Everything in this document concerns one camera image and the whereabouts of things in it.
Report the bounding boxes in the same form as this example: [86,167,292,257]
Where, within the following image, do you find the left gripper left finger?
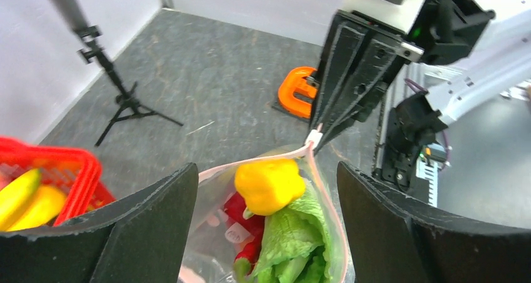
[1,163,198,282]

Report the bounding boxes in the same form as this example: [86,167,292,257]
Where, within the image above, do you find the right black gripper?
[309,0,496,150]

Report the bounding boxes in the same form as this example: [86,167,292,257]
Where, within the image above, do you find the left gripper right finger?
[337,162,530,282]

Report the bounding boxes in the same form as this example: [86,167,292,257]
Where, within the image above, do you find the clear zip top bag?
[178,130,349,282]

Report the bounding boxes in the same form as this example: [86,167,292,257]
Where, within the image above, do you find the toy napa cabbage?
[251,180,331,282]

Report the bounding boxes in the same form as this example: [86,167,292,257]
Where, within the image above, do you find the yellow toy bell pepper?
[234,158,306,219]

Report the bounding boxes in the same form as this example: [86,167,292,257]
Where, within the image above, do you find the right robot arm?
[306,0,530,191]

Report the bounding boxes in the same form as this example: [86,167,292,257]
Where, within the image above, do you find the orange plastic tape dispenser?
[272,66,317,122]

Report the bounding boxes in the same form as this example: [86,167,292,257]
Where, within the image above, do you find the red plastic basket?
[1,136,115,226]

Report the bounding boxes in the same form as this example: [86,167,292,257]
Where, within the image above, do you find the red toy chili pepper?
[233,233,263,283]

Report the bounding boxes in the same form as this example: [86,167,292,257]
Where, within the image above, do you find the black tripod stand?
[74,26,184,147]

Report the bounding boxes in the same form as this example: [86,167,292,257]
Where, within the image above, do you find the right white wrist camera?
[338,0,426,33]

